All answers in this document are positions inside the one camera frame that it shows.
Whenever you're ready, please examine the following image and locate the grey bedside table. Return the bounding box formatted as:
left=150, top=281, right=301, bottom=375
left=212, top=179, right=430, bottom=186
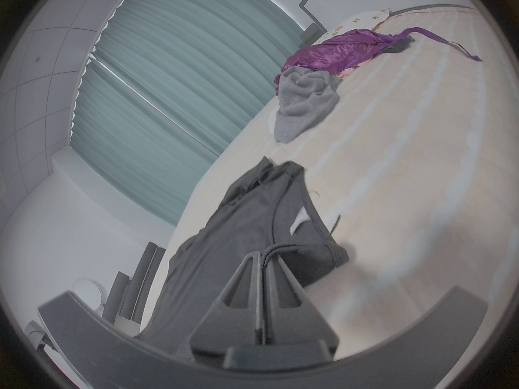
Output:
left=300, top=25, right=325, bottom=48

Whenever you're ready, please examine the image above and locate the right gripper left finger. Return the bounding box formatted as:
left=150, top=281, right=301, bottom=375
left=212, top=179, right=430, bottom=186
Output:
left=191, top=251, right=264, bottom=357

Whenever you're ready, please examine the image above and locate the blue-green curtain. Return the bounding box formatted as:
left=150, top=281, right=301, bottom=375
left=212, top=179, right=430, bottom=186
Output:
left=91, top=0, right=315, bottom=153
left=69, top=59, right=221, bottom=228

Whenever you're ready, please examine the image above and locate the white printed pillow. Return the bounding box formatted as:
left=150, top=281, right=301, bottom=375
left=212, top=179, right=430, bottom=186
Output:
left=324, top=8, right=392, bottom=39

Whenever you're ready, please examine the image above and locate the black T-shirt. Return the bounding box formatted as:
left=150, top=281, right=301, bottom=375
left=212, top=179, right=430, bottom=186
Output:
left=138, top=156, right=350, bottom=356

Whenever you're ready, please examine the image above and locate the grey garment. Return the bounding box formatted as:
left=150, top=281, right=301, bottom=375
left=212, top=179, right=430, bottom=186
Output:
left=274, top=66, right=340, bottom=144

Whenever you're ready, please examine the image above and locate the bed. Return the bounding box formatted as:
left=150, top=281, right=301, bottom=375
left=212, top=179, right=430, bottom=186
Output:
left=136, top=0, right=513, bottom=365

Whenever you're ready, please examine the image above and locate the round white mirror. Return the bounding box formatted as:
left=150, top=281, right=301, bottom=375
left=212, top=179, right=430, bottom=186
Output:
left=73, top=278, right=104, bottom=311

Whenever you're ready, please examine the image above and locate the pink garment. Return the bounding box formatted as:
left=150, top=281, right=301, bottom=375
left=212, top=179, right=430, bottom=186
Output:
left=337, top=61, right=365, bottom=78

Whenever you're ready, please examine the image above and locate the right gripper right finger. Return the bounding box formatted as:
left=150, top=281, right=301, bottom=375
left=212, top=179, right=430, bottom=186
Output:
left=261, top=254, right=340, bottom=349

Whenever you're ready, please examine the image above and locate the purple garment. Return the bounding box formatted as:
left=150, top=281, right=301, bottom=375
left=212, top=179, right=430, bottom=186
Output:
left=274, top=27, right=483, bottom=96

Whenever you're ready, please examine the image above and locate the small black garment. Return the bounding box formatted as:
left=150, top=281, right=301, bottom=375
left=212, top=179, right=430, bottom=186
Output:
left=383, top=39, right=412, bottom=53

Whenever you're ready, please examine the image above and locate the black chest of drawers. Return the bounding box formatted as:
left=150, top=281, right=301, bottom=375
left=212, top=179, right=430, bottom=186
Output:
left=130, top=242, right=167, bottom=319

